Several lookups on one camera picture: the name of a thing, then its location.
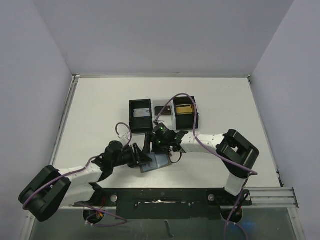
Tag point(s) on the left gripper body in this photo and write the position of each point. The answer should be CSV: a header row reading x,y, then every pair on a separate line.
x,y
127,156

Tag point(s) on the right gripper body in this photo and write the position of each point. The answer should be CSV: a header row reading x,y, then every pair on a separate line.
x,y
155,146

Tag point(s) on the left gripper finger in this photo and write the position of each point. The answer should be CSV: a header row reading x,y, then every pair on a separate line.
x,y
143,159
136,150

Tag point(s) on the grey card holder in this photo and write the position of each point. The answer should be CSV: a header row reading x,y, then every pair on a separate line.
x,y
158,161

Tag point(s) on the black white sorting tray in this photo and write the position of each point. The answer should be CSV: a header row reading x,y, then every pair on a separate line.
x,y
173,122

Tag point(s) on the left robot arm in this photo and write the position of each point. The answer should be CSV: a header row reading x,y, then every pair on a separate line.
x,y
54,188

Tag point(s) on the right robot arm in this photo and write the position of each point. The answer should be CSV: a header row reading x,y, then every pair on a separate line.
x,y
237,153

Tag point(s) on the black card in tray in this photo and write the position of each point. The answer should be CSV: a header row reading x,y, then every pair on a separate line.
x,y
167,111

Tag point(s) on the gold card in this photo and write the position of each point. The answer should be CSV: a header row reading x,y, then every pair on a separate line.
x,y
184,109

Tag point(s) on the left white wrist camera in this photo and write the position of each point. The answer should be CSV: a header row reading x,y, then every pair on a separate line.
x,y
124,137

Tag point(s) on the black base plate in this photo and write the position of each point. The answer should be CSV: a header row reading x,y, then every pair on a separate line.
x,y
166,203

